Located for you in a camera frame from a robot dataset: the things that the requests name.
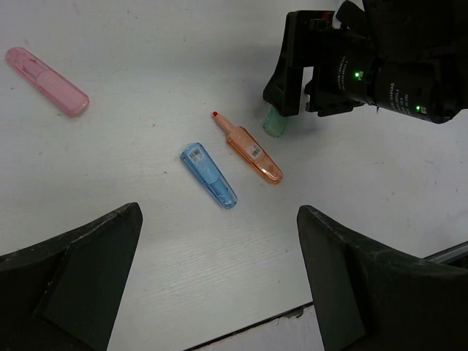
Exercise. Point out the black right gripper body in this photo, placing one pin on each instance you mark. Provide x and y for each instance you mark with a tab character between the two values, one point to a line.
339	48

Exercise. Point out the aluminium table frame rail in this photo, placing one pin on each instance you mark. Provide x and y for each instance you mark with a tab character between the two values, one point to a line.
451	255

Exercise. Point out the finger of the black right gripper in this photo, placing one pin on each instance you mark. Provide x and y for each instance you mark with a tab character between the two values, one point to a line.
283	90

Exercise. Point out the green correction tape case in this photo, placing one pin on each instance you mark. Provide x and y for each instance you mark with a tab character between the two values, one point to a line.
275	125

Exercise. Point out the blue correction tape case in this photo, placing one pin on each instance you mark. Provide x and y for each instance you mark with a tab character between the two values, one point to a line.
205	170

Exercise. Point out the pink correction tape case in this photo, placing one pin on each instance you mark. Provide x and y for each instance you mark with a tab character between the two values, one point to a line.
66	96

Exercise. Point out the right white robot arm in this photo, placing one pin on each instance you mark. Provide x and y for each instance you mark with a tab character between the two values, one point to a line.
409	57

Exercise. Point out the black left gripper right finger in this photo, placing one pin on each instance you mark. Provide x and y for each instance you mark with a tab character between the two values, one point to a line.
369	296

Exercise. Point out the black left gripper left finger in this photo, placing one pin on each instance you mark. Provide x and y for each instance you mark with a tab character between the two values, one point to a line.
64	293

